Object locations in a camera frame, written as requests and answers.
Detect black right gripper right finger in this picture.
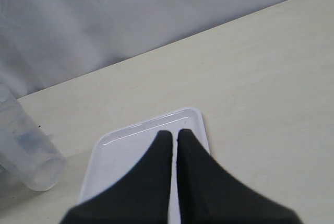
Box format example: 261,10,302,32
176,129,302,223

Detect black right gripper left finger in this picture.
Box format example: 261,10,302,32
61,131,173,223

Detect clear plastic tea bottle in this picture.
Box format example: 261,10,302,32
1,84,67,192

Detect white plastic tray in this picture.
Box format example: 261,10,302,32
78,107,209,223

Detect white backdrop cloth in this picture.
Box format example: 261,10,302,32
1,0,286,98

